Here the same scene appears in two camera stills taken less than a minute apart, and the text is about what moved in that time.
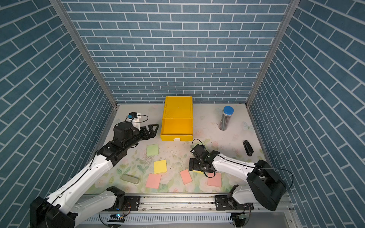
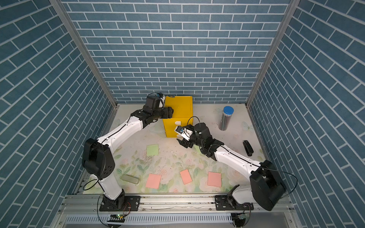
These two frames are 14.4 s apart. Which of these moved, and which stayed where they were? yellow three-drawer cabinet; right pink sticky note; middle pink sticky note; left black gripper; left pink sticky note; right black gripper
Moved: left black gripper; right black gripper
Stayed: right pink sticky note; middle pink sticky note; yellow three-drawer cabinet; left pink sticky note
